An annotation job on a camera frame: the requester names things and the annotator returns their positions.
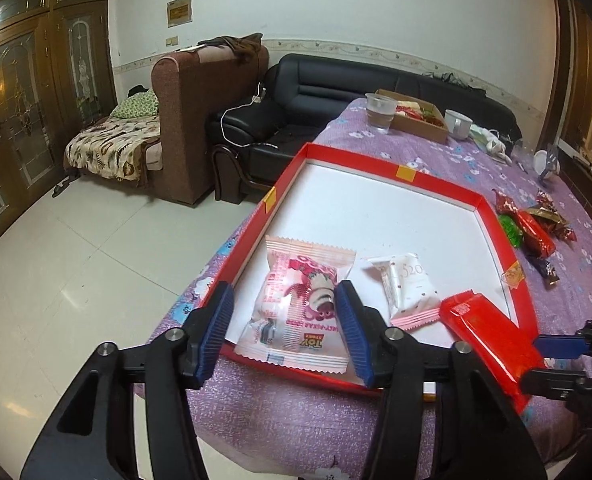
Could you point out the patterned blanket daybed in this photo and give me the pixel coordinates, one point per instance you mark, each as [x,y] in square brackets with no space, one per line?
[125,146]

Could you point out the long red snack packet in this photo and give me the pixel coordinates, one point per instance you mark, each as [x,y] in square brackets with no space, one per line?
[505,349]

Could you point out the wooden glass door cabinet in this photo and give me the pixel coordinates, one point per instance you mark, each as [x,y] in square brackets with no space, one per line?
[55,79]

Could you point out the red shallow gift box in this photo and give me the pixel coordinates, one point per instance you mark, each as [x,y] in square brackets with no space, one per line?
[377,209]

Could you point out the red patterned candy packet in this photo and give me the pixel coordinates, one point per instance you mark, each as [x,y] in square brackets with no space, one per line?
[504,204]

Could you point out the clear plastic cup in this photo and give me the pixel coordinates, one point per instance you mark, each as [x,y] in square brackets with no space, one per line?
[380,111]

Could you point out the white pink snack packet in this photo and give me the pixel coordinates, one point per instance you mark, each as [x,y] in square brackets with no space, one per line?
[412,298]

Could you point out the gold brown snack packet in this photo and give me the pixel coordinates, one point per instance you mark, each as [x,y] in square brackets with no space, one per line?
[546,214]

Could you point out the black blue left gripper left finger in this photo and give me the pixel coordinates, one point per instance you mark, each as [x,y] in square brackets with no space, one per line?
[90,433]

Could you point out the dark purple snack packet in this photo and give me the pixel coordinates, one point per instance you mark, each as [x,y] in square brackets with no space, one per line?
[545,269]

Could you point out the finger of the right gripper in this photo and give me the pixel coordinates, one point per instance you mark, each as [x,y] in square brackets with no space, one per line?
[569,347]
[572,388]

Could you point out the white cloth bundle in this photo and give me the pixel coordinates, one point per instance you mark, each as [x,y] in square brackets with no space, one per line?
[486,140]

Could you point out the pink strawberry bear snack packet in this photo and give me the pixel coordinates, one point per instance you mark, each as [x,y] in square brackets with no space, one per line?
[293,322]

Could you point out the phone stand with white ball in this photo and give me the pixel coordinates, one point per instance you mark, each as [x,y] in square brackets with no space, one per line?
[546,163]

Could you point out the white ceramic mug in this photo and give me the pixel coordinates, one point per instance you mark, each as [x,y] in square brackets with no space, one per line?
[458,125]

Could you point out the black leather sofa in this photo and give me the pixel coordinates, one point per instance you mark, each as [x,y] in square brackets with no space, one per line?
[252,142]

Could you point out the brown fabric armchair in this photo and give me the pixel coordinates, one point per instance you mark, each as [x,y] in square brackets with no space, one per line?
[190,86]

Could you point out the red snack packet on table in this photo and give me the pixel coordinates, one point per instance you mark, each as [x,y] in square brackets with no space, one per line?
[536,238]

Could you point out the gold wall plaque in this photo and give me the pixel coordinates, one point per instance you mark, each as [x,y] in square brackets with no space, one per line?
[179,12]

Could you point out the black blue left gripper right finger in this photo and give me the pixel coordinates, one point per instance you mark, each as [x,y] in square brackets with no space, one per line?
[478,434]

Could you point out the cardboard box of snacks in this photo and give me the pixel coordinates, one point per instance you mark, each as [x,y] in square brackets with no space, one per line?
[417,117]

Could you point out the green snack packet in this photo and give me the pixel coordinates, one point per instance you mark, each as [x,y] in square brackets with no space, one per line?
[511,230]

